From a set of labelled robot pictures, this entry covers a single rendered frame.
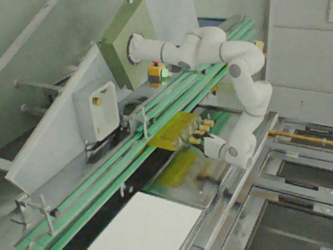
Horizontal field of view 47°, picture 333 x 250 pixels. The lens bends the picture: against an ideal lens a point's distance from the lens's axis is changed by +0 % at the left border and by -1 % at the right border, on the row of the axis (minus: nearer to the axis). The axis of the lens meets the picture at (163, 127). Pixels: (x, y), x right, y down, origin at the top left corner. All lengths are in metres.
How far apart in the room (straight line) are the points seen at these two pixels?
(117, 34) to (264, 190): 0.95
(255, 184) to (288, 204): 0.18
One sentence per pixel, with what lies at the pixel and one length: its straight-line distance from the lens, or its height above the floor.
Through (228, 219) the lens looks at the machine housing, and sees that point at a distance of 1.62.
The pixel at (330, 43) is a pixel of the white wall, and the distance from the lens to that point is 7.62.
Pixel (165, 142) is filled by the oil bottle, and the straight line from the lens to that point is 1.79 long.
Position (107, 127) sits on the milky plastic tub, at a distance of 1.74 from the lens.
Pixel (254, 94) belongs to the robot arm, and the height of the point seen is 1.45.
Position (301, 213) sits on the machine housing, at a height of 1.67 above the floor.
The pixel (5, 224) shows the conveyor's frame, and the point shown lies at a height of 0.79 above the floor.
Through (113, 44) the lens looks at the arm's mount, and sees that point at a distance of 1.65.
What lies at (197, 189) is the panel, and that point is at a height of 1.23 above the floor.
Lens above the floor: 1.78
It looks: 26 degrees down
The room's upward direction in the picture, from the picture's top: 101 degrees clockwise
